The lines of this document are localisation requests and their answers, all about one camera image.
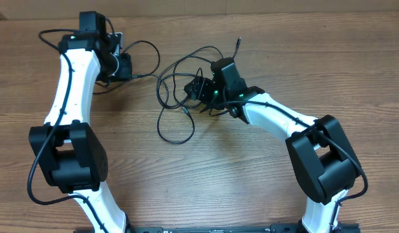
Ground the black cable with plugs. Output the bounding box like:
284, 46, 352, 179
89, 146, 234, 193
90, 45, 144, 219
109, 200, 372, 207
92, 39, 161, 95

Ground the black USB cable bundle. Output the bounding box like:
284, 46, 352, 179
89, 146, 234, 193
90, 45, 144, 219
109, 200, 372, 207
155, 45, 225, 145

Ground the thin black braided cable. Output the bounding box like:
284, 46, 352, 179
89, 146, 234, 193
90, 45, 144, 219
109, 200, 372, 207
231, 37, 242, 60

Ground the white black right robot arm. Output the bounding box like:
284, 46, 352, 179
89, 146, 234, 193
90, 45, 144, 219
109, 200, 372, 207
184, 58, 369, 232

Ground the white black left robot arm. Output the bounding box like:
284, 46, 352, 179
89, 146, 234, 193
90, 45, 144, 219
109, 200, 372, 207
27, 11, 132, 232

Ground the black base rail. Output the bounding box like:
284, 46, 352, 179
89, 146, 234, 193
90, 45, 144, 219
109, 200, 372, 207
72, 223, 360, 233

